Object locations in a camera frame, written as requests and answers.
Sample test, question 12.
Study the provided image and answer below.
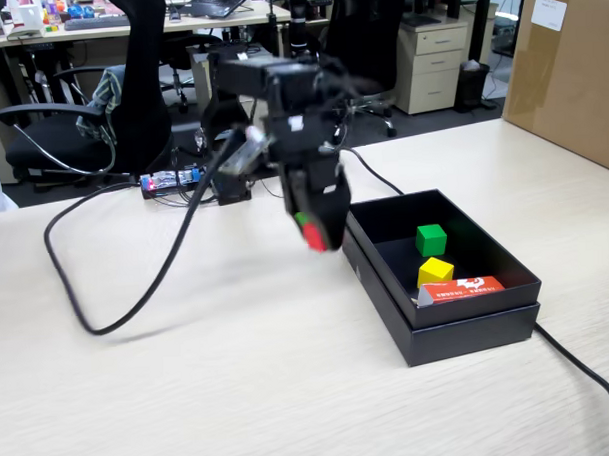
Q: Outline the red cube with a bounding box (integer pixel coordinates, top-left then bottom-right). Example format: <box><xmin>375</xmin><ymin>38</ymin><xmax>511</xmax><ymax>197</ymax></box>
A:
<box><xmin>302</xmin><ymin>221</ymin><xmax>329</xmax><ymax>253</ymax></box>

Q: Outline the green cube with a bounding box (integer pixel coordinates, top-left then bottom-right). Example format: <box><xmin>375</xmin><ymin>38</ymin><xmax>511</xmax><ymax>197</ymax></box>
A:
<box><xmin>414</xmin><ymin>223</ymin><xmax>450</xmax><ymax>259</ymax></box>

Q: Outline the beige drawer cabinet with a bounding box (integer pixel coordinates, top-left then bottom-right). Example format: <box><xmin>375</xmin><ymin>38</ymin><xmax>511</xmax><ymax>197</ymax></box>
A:
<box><xmin>390</xmin><ymin>19</ymin><xmax>475</xmax><ymax>117</ymax></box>

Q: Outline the black trash bin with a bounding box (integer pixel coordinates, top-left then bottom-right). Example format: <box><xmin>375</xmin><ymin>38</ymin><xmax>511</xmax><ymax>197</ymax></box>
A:
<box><xmin>452</xmin><ymin>59</ymin><xmax>494</xmax><ymax>115</ymax></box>

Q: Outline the blue controller circuit board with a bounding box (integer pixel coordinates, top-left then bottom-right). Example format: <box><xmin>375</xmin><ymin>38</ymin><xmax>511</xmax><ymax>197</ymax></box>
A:
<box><xmin>138</xmin><ymin>165</ymin><xmax>207</xmax><ymax>201</ymax></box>

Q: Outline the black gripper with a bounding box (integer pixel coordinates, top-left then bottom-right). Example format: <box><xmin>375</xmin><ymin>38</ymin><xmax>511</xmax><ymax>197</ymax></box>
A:
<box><xmin>276</xmin><ymin>150</ymin><xmax>355</xmax><ymax>255</ymax></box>

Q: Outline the red and white carton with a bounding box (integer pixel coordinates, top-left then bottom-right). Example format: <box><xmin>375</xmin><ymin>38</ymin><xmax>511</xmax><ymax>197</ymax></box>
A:
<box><xmin>416</xmin><ymin>274</ymin><xmax>507</xmax><ymax>309</ymax></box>

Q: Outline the thin black cable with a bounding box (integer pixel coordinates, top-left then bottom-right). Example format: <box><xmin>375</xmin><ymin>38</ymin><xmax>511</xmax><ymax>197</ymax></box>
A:
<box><xmin>339</xmin><ymin>137</ymin><xmax>609</xmax><ymax>456</ymax></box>

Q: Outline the yellow cube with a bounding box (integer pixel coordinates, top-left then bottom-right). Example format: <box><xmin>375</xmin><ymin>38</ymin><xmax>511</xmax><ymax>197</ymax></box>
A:
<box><xmin>416</xmin><ymin>255</ymin><xmax>457</xmax><ymax>290</ymax></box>

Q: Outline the black laptop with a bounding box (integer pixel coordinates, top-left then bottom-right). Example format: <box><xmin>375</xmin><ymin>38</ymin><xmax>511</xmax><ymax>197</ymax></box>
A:
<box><xmin>181</xmin><ymin>0</ymin><xmax>256</xmax><ymax>21</ymax></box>

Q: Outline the black box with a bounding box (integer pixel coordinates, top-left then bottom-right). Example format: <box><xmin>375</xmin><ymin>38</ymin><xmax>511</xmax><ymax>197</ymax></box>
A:
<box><xmin>345</xmin><ymin>184</ymin><xmax>544</xmax><ymax>333</ymax></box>
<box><xmin>341</xmin><ymin>222</ymin><xmax>543</xmax><ymax>371</ymax></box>

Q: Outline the striped cloth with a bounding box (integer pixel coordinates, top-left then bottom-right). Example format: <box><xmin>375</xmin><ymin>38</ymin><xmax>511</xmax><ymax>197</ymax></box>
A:
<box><xmin>73</xmin><ymin>63</ymin><xmax>131</xmax><ymax>148</ymax></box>

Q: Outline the dark keyboard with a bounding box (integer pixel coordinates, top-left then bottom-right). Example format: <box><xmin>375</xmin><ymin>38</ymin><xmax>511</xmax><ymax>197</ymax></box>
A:
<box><xmin>62</xmin><ymin>14</ymin><xmax>131</xmax><ymax>33</ymax></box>

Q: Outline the black office chair with armrests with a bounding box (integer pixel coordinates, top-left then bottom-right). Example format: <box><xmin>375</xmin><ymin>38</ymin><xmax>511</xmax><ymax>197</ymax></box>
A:
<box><xmin>0</xmin><ymin>0</ymin><xmax>178</xmax><ymax>189</ymax></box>

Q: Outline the black camera stand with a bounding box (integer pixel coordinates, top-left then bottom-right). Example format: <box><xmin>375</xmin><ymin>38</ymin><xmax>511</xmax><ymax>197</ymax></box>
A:
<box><xmin>285</xmin><ymin>0</ymin><xmax>314</xmax><ymax>59</ymax></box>

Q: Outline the large cardboard box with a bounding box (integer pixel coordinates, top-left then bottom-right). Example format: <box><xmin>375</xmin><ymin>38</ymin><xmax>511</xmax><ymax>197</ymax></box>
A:
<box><xmin>496</xmin><ymin>0</ymin><xmax>609</xmax><ymax>180</ymax></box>

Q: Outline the black mesh office chair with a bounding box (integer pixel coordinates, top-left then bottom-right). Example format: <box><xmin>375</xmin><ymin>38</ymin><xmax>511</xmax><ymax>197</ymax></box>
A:
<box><xmin>320</xmin><ymin>0</ymin><xmax>413</xmax><ymax>141</ymax></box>

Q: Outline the thick black cable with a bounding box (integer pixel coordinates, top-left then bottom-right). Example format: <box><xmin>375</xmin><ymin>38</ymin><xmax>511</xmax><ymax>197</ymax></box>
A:
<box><xmin>39</xmin><ymin>132</ymin><xmax>262</xmax><ymax>339</ymax></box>

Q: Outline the colourful toys pile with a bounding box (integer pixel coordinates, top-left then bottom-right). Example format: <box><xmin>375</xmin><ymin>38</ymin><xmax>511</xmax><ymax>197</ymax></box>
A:
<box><xmin>39</xmin><ymin>0</ymin><xmax>101</xmax><ymax>24</ymax></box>

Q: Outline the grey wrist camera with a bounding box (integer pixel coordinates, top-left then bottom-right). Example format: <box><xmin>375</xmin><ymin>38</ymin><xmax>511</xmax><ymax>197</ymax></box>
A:
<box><xmin>213</xmin><ymin>126</ymin><xmax>277</xmax><ymax>178</ymax></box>

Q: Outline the light wooden office desk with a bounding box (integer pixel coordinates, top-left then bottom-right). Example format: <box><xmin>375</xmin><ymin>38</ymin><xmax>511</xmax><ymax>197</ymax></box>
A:
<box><xmin>0</xmin><ymin>0</ymin><xmax>295</xmax><ymax>51</ymax></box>

